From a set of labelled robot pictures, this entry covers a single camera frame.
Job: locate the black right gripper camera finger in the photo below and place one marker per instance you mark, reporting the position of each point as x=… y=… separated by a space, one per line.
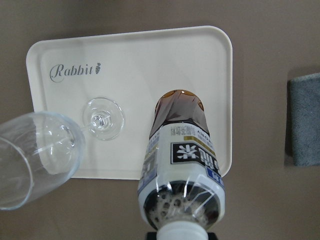
x=173 y=236

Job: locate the tea bottle white cap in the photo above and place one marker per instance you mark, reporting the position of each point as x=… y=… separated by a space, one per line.
x=181 y=190

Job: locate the clear wine glass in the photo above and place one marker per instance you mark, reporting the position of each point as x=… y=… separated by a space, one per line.
x=40 y=151

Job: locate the cream rabbit tray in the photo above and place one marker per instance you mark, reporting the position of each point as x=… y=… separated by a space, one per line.
x=134 y=70

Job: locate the grey folded cloth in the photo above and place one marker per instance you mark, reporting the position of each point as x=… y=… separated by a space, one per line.
x=302 y=137

